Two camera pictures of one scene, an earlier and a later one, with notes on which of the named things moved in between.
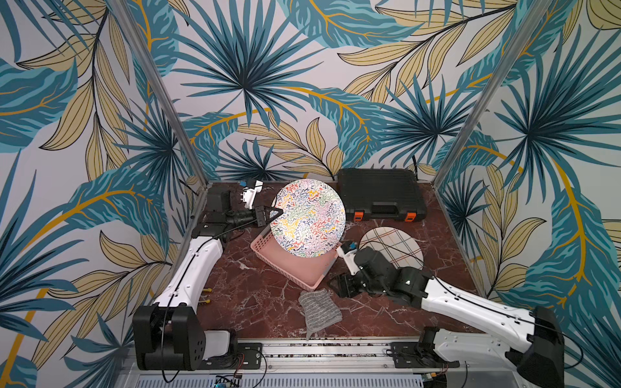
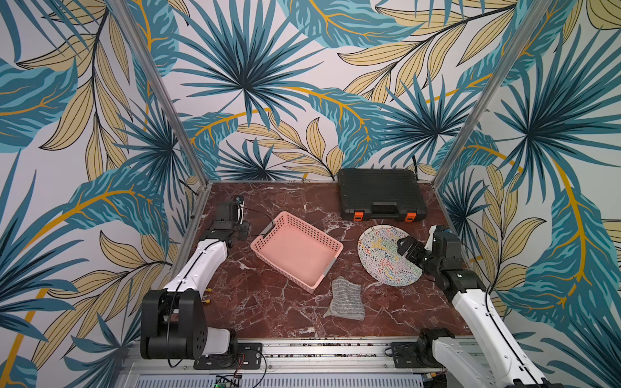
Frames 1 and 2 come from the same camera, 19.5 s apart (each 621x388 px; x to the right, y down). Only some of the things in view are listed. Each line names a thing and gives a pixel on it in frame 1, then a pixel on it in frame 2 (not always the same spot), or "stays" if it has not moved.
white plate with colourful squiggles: x=313 y=221 to x=380 y=257
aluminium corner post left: x=164 y=89 stays
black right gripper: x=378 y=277 to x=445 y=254
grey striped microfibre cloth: x=319 y=309 to x=347 y=301
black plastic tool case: x=390 y=195 stays
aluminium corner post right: x=531 y=17 stays
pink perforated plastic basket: x=305 y=272 stays
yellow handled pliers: x=204 y=297 stays
